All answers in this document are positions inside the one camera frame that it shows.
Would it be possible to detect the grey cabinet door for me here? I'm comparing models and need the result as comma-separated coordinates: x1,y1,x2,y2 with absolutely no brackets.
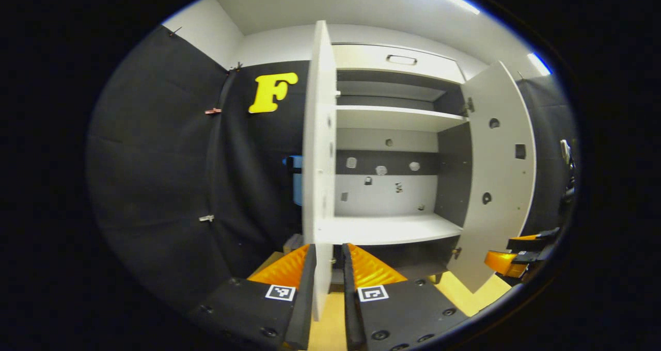
447,61,537,294
302,21,339,322

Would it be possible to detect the thin white cabinet shelf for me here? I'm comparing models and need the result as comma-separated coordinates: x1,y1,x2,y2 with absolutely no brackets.
336,105,468,133

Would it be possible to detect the thick white cabinet shelf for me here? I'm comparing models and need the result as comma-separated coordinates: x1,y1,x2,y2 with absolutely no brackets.
315,213,463,246

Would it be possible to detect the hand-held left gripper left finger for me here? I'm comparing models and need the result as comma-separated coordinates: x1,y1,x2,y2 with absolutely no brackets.
188,244,317,351

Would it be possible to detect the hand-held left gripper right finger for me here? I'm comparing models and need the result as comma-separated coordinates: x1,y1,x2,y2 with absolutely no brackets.
342,244,468,351

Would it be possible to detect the grey cabinet drawer front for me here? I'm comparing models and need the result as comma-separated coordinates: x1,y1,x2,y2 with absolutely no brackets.
333,44,465,83

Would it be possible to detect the grey double-door shoe cabinet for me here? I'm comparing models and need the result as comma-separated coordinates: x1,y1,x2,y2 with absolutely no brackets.
330,42,473,284

